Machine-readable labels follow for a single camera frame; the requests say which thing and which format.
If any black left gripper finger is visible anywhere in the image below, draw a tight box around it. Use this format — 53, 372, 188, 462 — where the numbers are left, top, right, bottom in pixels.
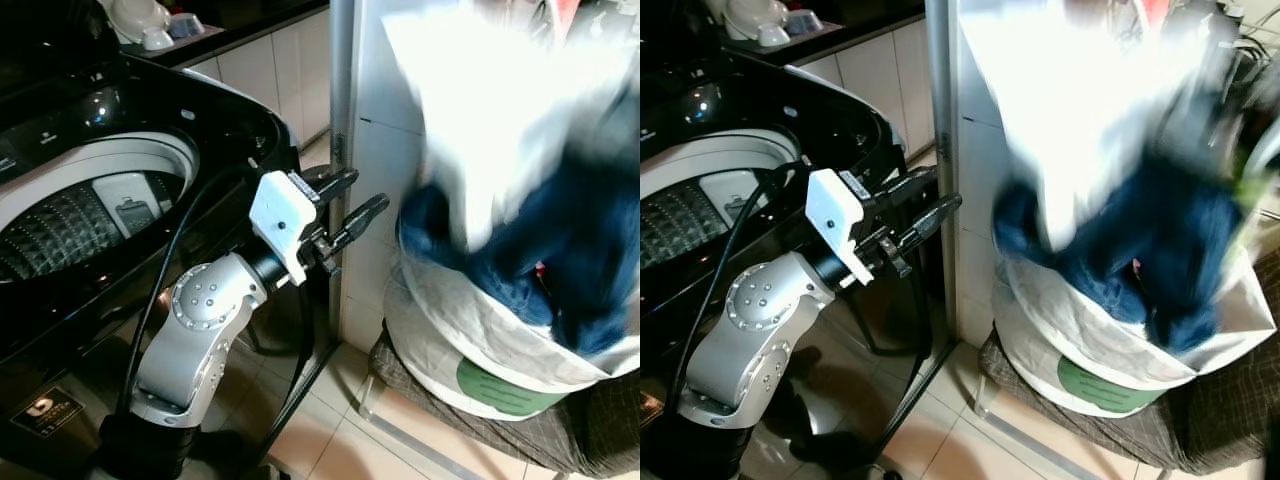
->
898, 194, 964, 252
886, 164, 940, 199
334, 193, 391, 250
319, 167, 360, 199

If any white laundry bag green label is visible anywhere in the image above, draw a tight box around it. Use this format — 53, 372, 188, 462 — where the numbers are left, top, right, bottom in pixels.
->
383, 215, 641, 421
990, 225, 1280, 416

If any grey metal door post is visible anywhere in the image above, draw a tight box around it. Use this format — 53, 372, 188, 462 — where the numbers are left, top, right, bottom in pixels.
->
925, 0, 959, 346
328, 0, 359, 346

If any steel washer drum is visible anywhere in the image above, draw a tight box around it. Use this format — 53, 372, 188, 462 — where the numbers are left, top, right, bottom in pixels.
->
0, 130, 201, 286
640, 130, 801, 271

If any dark blue garment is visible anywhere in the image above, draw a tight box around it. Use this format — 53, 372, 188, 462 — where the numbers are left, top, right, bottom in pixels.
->
993, 100, 1251, 351
398, 100, 641, 356

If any white garment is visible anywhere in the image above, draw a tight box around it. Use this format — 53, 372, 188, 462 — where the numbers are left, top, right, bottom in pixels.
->
958, 0, 1231, 251
380, 0, 641, 251

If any white countertop appliance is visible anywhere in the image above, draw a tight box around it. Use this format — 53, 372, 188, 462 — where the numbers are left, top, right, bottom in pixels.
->
705, 0, 791, 48
100, 0, 173, 51

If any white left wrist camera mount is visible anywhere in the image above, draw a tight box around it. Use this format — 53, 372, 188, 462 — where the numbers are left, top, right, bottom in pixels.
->
248, 170, 320, 287
806, 168, 878, 290

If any dark kitchen countertop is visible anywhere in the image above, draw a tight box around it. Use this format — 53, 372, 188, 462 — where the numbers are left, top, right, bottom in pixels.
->
720, 0, 926, 67
120, 0, 331, 67

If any black top-load washing machine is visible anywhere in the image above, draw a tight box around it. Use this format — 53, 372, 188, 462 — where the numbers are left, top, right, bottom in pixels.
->
640, 0, 941, 471
0, 0, 336, 479

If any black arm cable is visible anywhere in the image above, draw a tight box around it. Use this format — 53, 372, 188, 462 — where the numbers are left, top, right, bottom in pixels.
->
665, 160, 816, 413
115, 160, 263, 416

